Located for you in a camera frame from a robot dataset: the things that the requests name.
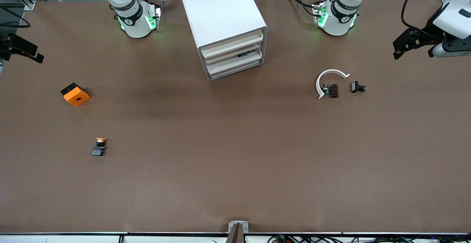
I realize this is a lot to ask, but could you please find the orange-capped push button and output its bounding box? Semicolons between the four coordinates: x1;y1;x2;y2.
92;137;107;157

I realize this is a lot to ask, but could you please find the white drawer with orange button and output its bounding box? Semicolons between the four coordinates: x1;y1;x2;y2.
201;29;264;57

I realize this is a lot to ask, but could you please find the white drawer cabinet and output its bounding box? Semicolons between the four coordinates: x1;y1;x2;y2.
178;0;268;81

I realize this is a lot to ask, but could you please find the orange and black box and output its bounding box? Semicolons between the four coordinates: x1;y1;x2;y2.
61;83;91;107

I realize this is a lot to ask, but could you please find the dark brown small component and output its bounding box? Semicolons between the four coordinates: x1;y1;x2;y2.
322;83;339;99

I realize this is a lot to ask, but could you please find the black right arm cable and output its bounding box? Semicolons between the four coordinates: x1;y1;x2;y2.
0;6;31;28

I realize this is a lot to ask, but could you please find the white curved ring part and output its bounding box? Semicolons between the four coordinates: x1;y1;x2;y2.
316;69;350;99

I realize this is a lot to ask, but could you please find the black base power cable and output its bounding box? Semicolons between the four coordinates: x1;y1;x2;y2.
284;0;318;17

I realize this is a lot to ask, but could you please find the bundle of cables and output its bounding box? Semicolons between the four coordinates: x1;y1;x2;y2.
267;235;457;243

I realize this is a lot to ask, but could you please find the grey metal table bracket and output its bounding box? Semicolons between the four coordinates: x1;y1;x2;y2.
228;221;249;243

